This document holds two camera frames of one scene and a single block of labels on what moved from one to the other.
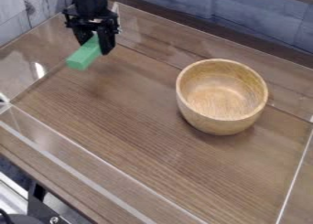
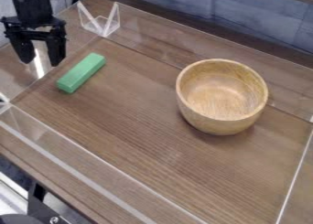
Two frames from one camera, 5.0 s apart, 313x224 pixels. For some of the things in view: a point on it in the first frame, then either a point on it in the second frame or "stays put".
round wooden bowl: (219, 95) stays put
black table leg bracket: (36, 207) stays put
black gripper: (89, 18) → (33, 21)
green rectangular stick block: (87, 54) → (73, 78)
